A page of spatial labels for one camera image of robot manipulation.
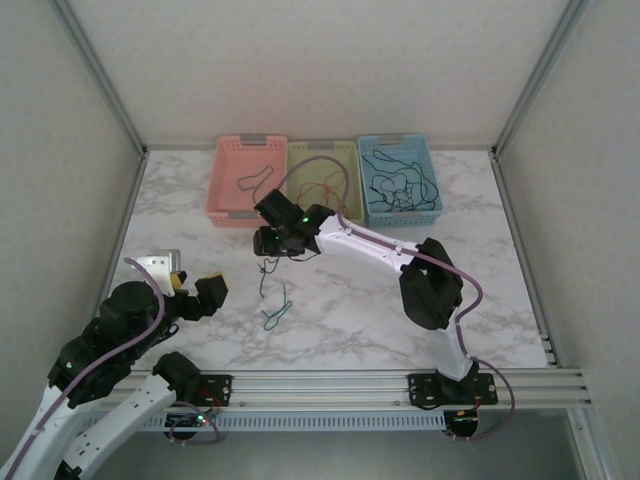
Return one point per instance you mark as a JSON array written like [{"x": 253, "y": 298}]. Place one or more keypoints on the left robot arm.
[{"x": 145, "y": 405}]

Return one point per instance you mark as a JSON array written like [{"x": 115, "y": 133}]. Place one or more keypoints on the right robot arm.
[{"x": 370, "y": 242}]

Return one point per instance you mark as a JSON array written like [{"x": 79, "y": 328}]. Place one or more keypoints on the green plastic basket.
[{"x": 315, "y": 175}]

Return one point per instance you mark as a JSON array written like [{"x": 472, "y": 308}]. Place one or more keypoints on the pink plastic basket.
[{"x": 225, "y": 190}]

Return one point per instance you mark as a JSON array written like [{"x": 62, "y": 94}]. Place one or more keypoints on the blue plastic basket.
[{"x": 367, "y": 220}]

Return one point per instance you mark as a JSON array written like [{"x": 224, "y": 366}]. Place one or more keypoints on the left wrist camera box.
[{"x": 157, "y": 267}]

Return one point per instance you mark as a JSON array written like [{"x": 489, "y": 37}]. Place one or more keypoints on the aluminium side rail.
[
  {"x": 525, "y": 260},
  {"x": 127, "y": 210}
]

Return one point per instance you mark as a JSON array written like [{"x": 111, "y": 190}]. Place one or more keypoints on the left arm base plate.
[{"x": 220, "y": 390}]

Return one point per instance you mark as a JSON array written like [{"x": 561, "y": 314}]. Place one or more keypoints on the aluminium back rail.
[{"x": 175, "y": 147}]

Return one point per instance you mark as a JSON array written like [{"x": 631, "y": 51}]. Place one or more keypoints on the aluminium mounting rail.
[{"x": 320, "y": 387}]

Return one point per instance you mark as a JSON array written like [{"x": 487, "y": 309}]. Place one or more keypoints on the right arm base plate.
[{"x": 425, "y": 390}]

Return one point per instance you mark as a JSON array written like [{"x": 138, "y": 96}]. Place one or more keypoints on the aluminium frame post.
[
  {"x": 540, "y": 75},
  {"x": 100, "y": 75}
]

